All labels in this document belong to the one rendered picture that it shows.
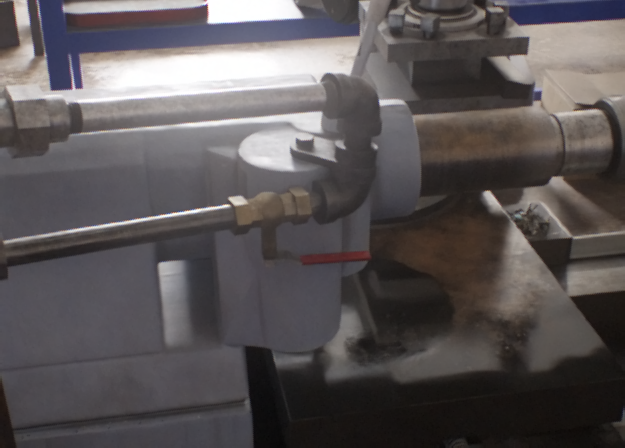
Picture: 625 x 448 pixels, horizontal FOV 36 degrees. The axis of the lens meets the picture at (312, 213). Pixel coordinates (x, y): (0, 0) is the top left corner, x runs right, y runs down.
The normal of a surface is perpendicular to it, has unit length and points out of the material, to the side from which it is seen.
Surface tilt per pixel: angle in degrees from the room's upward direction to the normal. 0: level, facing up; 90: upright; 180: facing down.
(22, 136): 101
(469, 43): 90
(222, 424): 90
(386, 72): 0
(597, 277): 0
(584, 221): 0
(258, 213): 67
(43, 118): 56
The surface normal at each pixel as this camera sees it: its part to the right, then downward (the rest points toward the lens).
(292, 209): 0.41, 0.07
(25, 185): 0.19, 0.35
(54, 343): 0.17, 0.07
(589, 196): 0.00, -0.88
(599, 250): 0.13, -0.28
